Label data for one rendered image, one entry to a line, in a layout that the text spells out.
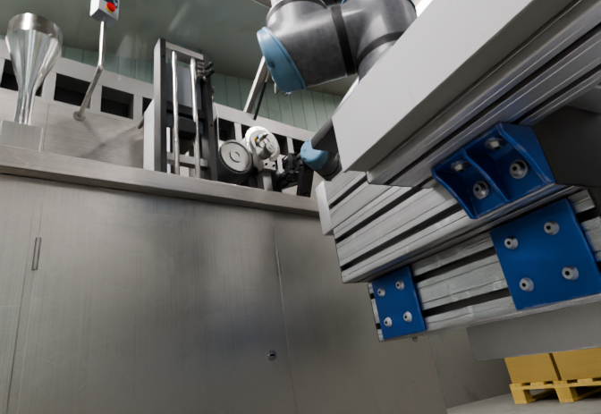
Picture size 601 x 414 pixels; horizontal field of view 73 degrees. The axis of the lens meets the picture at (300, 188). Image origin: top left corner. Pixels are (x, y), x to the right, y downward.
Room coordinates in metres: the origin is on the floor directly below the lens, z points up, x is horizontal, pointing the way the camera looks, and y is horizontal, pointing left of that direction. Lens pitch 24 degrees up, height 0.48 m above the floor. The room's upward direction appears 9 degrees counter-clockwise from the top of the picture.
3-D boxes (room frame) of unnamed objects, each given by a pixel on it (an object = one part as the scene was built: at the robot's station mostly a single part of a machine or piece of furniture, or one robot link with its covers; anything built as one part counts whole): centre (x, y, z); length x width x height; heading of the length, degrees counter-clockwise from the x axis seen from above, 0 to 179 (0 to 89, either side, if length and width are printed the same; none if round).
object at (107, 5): (0.95, 0.54, 1.66); 0.07 x 0.07 x 0.10; 58
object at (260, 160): (1.23, 0.11, 1.05); 0.06 x 0.05 x 0.31; 41
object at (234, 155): (1.30, 0.28, 1.17); 0.26 x 0.12 x 0.12; 41
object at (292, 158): (1.24, -0.01, 1.12); 0.12 x 0.08 x 0.09; 41
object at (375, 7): (0.53, -0.17, 0.98); 0.13 x 0.12 x 0.14; 79
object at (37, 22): (0.89, 0.72, 1.50); 0.14 x 0.14 x 0.06
